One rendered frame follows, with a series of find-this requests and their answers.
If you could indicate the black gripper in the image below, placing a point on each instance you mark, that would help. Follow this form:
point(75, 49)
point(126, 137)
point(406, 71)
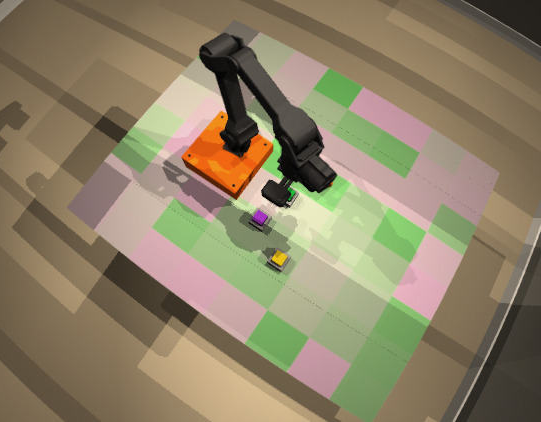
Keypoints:
point(277, 193)

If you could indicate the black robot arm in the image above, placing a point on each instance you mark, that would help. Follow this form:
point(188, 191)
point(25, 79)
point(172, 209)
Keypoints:
point(227, 57)

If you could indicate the green button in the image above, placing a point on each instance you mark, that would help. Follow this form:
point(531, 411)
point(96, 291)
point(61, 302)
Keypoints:
point(292, 197)

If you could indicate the purple button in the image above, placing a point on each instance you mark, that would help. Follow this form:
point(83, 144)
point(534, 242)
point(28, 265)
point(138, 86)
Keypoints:
point(259, 219)

